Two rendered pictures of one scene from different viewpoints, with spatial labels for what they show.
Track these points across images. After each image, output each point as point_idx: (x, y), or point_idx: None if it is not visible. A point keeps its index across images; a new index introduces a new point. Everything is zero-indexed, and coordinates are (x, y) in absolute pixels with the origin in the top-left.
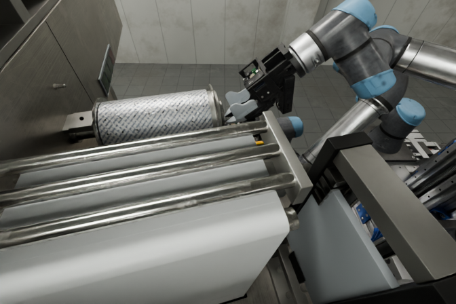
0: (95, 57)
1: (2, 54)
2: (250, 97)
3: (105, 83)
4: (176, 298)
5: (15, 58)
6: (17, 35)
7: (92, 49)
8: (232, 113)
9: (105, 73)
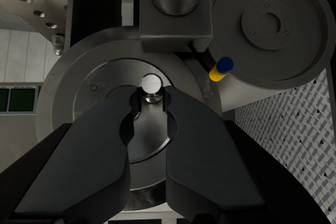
0: (7, 133)
1: (157, 216)
2: (114, 214)
3: (25, 100)
4: None
5: (150, 210)
6: (129, 218)
7: (1, 143)
8: (137, 102)
9: (6, 106)
